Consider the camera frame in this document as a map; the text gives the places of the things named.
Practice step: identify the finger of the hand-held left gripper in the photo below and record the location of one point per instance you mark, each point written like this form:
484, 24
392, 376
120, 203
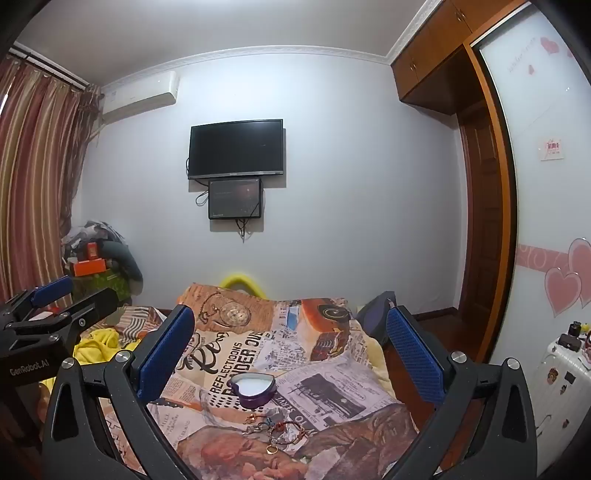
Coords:
51, 290
92, 304

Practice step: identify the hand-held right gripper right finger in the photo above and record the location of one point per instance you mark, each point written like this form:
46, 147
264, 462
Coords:
411, 350

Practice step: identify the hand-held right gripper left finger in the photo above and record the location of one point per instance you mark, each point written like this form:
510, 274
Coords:
166, 350

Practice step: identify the purple heart-shaped tin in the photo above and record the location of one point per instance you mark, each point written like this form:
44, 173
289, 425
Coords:
254, 386

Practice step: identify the silver rings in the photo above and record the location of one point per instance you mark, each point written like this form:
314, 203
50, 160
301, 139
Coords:
256, 427

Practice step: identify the orange box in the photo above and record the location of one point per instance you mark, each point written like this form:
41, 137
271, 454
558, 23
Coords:
88, 266

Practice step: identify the yellow cloth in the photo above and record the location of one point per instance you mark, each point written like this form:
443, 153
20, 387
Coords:
99, 344

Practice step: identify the dark blue bag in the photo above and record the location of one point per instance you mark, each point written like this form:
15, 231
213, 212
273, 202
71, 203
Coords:
376, 311

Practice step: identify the red box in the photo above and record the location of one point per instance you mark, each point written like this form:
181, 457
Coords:
92, 250

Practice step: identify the yellow plastic hoop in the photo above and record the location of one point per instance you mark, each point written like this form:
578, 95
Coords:
240, 280

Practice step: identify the striped red curtain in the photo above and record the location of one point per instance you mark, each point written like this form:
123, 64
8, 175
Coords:
37, 184

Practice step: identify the printed newspaper pattern blanket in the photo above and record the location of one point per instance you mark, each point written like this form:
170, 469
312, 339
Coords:
286, 350

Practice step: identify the white suitcase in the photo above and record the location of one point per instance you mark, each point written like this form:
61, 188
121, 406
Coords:
561, 387

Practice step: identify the small black box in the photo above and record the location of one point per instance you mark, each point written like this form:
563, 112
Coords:
569, 340

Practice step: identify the white air conditioner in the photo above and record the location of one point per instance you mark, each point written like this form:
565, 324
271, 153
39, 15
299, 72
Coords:
138, 94

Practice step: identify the wooden overhead cabinet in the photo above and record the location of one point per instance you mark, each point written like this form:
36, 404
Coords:
438, 50

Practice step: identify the small black wall monitor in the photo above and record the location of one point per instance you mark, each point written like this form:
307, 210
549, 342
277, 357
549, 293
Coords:
235, 198

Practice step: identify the black wall television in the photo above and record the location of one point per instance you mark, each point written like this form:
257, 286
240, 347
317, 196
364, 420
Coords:
236, 148

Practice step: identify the black curtain rail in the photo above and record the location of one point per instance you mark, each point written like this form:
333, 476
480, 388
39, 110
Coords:
51, 64

